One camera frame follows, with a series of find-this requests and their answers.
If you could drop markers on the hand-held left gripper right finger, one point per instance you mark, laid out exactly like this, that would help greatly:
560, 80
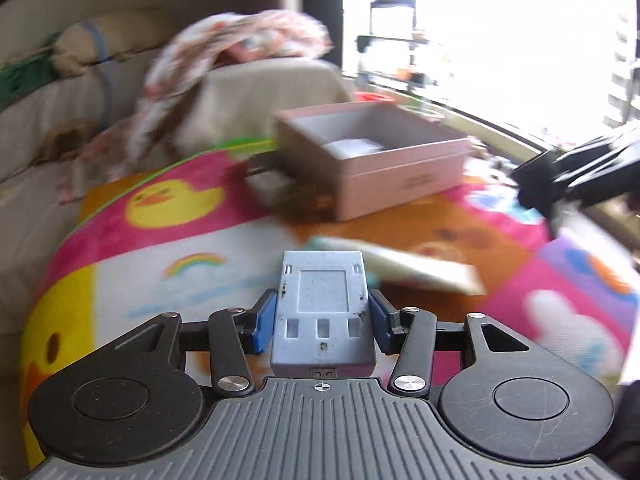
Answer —
380, 325

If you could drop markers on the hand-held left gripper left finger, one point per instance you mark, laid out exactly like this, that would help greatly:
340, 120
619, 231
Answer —
264, 322

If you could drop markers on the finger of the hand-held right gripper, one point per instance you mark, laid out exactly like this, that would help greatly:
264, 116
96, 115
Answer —
540, 182

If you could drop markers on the grey-blue battery pack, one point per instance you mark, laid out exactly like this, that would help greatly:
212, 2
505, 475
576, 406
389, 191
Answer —
320, 300

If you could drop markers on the pink cardboard box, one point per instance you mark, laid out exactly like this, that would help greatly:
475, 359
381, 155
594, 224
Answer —
400, 175

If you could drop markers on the flat white teal packet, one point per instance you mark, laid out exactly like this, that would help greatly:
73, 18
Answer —
425, 267

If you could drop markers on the colourful cartoon printed blanket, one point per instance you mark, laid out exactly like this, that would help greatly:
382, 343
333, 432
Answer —
150, 260

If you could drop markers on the red plastic basin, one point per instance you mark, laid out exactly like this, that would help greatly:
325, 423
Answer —
372, 96

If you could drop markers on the beige covered sofa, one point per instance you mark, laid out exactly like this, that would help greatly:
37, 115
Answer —
260, 95

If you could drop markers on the metal balcony rack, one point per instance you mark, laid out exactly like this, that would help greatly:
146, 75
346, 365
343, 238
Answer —
392, 5

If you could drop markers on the floral pink white cloth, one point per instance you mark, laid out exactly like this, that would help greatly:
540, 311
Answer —
170, 75

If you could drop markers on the blue ribbon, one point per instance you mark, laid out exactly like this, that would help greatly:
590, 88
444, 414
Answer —
102, 50

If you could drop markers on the beige pillow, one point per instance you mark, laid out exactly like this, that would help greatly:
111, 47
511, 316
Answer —
80, 45

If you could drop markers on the green cloth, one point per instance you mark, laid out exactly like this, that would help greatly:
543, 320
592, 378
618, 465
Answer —
22, 77

